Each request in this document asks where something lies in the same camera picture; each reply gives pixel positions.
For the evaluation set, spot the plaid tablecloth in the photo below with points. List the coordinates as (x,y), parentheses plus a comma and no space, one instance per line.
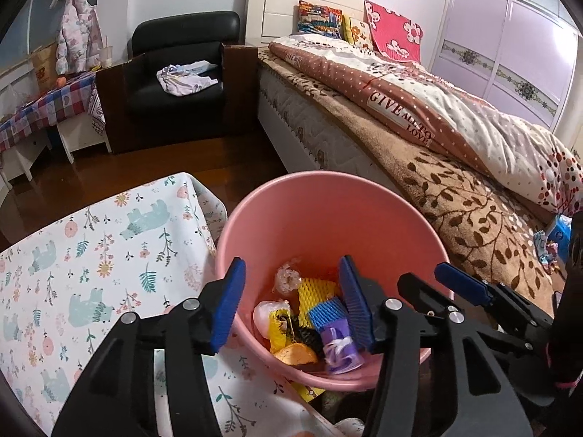
(45,109)

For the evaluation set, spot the yellow printed box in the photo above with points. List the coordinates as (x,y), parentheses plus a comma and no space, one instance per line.
(307,391)

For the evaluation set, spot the large window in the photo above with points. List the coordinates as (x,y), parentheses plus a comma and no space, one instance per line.
(41,22)

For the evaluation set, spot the blue patterned bag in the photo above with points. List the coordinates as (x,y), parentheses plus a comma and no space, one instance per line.
(558,232)

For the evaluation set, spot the yellow patterned pillow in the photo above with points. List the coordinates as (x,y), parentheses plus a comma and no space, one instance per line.
(357,32)

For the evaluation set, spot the plastic cup with straw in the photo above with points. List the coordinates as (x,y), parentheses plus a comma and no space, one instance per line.
(106,57)

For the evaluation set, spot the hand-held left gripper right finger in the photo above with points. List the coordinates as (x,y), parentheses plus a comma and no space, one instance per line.
(357,309)

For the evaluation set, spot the floral printed tablecloth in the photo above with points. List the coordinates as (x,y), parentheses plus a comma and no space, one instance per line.
(91,259)

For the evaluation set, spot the bed with brown blanket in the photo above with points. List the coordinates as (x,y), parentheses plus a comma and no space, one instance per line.
(300,118)

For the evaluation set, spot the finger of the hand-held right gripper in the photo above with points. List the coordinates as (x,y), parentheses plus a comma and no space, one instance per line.
(423,291)
(462,282)

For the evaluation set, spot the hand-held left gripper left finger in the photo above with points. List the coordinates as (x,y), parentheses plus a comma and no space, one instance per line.
(225,309)

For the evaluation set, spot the purple wrapper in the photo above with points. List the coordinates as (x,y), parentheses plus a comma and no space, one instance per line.
(337,350)

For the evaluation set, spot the blue foam net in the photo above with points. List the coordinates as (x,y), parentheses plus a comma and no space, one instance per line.
(325,312)

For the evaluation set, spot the brown paper bag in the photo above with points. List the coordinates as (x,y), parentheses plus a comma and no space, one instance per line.
(44,68)

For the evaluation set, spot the floral padded jacket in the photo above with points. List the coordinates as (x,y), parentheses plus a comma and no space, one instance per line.
(79,27)

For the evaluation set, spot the pink flower pillow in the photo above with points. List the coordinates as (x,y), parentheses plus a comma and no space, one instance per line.
(394,27)

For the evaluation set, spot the white wooden headboard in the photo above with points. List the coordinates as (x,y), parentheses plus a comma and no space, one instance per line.
(273,4)

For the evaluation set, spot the white wooden bench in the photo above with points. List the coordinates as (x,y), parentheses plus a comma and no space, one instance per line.
(82,134)
(22,159)

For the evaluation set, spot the clear plastic wrapper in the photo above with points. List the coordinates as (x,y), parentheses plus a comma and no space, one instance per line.
(287,280)

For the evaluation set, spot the colourful printed pillow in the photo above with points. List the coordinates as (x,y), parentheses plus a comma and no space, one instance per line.
(319,18)

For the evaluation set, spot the lavender wardrobe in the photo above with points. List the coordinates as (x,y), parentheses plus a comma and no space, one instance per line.
(501,32)

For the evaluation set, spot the yellow foam net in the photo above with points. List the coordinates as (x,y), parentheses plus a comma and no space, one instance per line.
(314,296)

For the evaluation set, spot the orange fruit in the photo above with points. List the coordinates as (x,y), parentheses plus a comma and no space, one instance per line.
(61,81)

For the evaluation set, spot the white printed cloth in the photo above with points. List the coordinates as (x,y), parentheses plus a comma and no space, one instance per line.
(186,79)

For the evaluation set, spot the brown leaf blanket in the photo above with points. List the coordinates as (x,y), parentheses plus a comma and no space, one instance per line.
(455,200)

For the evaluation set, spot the pink plastic bucket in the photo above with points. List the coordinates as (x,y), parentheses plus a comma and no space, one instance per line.
(319,209)

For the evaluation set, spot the black leather armchair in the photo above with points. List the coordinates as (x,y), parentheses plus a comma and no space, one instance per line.
(182,32)

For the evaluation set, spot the orange peel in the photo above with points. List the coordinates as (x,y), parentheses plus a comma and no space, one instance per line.
(296,355)

